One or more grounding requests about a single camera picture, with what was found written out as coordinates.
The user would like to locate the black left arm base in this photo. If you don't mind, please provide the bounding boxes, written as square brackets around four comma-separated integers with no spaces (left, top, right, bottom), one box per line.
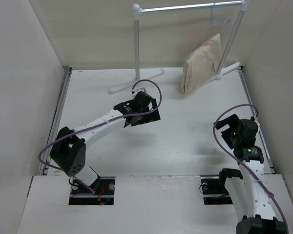
[68,177,116,206]

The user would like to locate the light blue wire hanger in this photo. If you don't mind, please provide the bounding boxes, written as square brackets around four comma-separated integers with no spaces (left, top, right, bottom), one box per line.
[182,1,232,66]

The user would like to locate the white clothes rack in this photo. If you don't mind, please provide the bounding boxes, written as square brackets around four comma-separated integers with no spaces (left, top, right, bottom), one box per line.
[109,0,249,94]

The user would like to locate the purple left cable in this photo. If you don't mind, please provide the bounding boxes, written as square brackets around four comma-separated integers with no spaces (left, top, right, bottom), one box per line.
[39,79,163,195]

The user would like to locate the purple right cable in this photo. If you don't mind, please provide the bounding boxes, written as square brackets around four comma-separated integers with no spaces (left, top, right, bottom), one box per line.
[212,104,289,234]

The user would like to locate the purple cable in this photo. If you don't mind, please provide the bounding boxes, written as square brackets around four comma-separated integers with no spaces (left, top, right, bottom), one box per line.
[212,104,289,234]
[39,79,163,195]

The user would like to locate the aluminium table edge rail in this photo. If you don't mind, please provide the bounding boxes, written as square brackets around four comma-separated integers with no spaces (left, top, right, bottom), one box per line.
[38,65,72,176]

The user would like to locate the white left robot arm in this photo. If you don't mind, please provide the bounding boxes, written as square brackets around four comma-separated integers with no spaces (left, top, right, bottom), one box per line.
[50,91,160,195]

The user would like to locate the beige trousers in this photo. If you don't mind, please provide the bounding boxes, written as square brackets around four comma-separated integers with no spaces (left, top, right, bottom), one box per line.
[181,34,222,94]

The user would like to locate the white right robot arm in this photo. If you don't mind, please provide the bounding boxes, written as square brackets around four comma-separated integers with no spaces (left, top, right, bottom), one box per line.
[214,114,289,234]

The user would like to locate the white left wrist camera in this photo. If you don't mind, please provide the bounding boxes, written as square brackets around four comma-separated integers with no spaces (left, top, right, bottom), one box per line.
[131,87,146,98]

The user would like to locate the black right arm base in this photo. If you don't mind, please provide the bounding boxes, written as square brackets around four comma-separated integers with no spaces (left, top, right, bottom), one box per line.
[199,175,232,205]

